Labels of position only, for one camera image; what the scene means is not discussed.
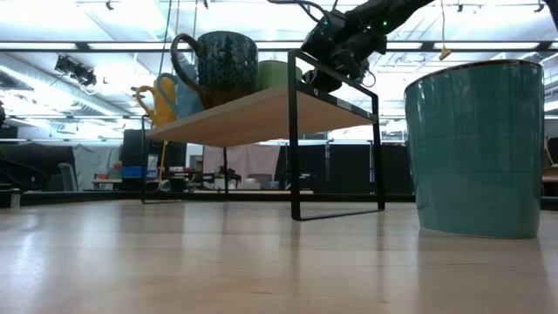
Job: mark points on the wooden shelf black metal frame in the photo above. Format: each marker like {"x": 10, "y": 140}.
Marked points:
{"x": 261, "y": 115}

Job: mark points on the black partition wall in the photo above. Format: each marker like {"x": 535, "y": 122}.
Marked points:
{"x": 349, "y": 168}

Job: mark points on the black cabinet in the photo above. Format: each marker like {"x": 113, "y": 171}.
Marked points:
{"x": 131, "y": 148}

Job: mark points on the black metal table frame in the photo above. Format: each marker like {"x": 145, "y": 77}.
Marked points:
{"x": 87, "y": 198}

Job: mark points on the light blue faceted mug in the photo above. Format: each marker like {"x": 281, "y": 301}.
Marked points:
{"x": 187, "y": 102}

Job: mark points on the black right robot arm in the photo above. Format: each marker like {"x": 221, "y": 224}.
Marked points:
{"x": 392, "y": 13}

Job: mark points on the black ceiling spotlights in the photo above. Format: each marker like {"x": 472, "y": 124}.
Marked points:
{"x": 76, "y": 70}

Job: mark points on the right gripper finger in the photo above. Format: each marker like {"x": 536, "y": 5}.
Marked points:
{"x": 320, "y": 83}

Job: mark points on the grey office chair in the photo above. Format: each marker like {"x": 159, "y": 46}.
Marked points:
{"x": 67, "y": 174}

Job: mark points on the blue storage bins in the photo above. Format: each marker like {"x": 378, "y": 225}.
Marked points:
{"x": 133, "y": 172}

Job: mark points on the speckled teal brown mug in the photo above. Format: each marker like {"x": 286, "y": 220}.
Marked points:
{"x": 226, "y": 61}

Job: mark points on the pink curtain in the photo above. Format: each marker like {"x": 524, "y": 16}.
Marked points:
{"x": 253, "y": 159}

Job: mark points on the grey tarp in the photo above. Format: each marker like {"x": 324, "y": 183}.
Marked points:
{"x": 96, "y": 163}

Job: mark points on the teal mug white interior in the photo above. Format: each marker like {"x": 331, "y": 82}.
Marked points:
{"x": 475, "y": 152}

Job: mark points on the yellow mug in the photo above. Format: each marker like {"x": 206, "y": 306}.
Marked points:
{"x": 163, "y": 107}

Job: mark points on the green mug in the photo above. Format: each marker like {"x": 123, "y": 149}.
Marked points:
{"x": 274, "y": 75}

